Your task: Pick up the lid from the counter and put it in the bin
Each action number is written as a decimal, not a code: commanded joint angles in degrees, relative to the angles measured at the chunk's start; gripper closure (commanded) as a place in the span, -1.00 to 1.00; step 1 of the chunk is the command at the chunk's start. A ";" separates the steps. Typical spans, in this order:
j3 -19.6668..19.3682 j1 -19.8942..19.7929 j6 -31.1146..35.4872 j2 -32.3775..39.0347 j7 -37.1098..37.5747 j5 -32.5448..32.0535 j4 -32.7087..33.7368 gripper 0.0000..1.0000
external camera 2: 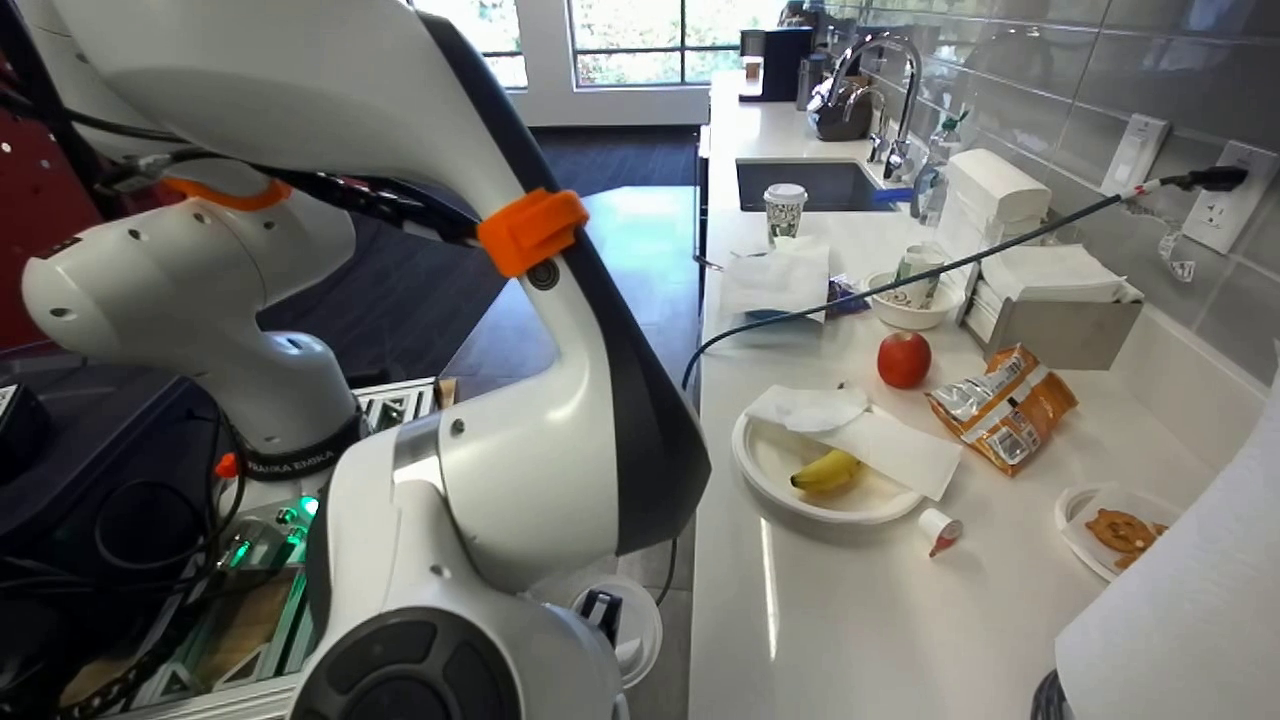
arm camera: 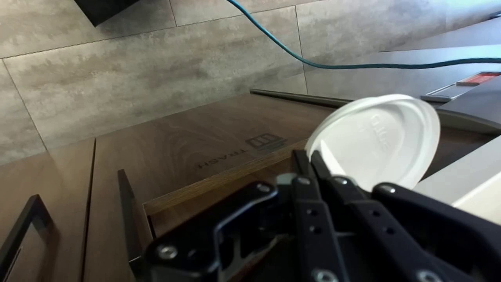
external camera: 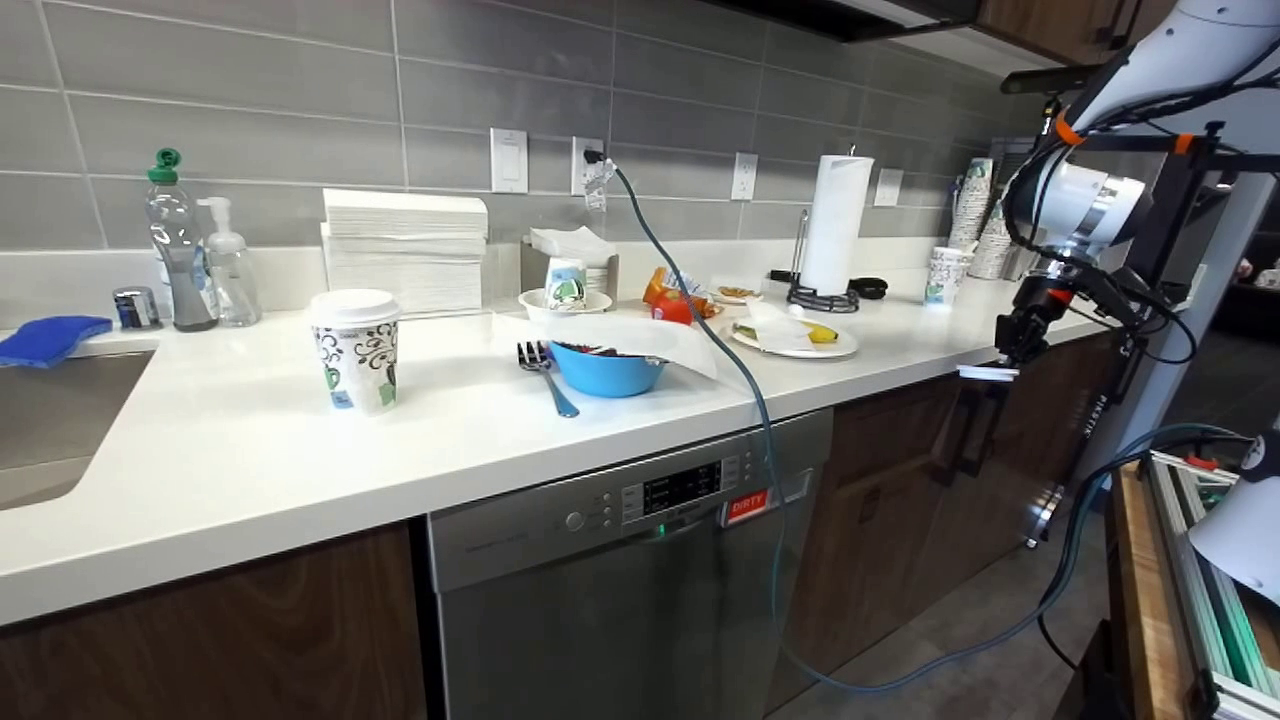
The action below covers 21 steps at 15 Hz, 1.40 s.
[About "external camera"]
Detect black stand frame with clamps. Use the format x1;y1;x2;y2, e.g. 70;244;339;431
996;61;1280;431

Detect grey sheet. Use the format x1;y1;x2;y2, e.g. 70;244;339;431
1188;473;1280;613

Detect short printed cup stack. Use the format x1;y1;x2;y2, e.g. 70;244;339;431
970;196;1023;285

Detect small metal faucet fitting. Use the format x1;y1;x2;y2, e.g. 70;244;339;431
108;279;162;332

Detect dark metal fork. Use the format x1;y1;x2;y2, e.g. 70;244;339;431
511;336;582;421

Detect steel sink basin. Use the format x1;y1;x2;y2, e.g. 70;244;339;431
0;348;155;514

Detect blue grey power cable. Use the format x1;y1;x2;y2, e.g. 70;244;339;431
579;140;1265;703

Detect wooden cabinet under sink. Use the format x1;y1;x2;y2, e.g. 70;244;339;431
0;517;434;720

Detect clear soap dispenser bottle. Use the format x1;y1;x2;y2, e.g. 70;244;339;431
194;194;263;329

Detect printed white mug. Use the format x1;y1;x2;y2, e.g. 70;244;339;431
541;256;595;314

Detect wooden trash bin cabinet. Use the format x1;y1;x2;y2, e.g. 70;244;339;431
784;378;977;696

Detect white plate with food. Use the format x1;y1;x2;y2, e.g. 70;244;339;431
720;300;868;364

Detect white saucer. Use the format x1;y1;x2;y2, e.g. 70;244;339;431
517;285;620;320

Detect clear bottle with green cap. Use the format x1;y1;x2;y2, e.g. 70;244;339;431
140;143;219;336

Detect small printed paper cup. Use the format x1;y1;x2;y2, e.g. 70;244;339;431
918;244;977;314

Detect orange snack wrapper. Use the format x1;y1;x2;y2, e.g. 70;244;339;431
639;263;720;329

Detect grey slanted stand board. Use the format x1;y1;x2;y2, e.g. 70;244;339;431
1063;168;1280;491

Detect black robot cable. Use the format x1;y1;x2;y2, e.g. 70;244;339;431
1000;133;1205;373

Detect shiny metal knob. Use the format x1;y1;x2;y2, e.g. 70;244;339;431
1019;481;1070;554

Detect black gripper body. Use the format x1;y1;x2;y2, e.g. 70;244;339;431
1004;263;1079;358

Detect white paper napkin stack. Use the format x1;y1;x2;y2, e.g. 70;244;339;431
315;185;492;320

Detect white paper towel roll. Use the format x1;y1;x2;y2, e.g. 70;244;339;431
794;153;879;300

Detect tall printed cup stack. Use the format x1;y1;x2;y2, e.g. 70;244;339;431
942;153;1000;256

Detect stainless steel dishwasher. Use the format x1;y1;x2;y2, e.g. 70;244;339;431
422;408;835;720

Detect blue bowl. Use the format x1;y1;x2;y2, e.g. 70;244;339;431
543;336;672;403

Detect white and green frame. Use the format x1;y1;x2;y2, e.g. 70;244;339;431
1146;450;1280;720

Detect blue cloth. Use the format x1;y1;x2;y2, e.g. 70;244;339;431
0;314;116;373

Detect printed paper cup with lid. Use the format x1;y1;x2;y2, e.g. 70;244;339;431
302;285;402;416

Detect dark range hood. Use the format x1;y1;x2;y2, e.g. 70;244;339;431
710;0;1056;48

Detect black paper towel holder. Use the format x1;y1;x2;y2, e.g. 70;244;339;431
765;263;891;318

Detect wooden crate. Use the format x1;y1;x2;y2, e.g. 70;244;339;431
1079;451;1215;720

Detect wooden recycle drawer front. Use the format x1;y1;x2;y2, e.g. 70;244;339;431
969;332;1136;538

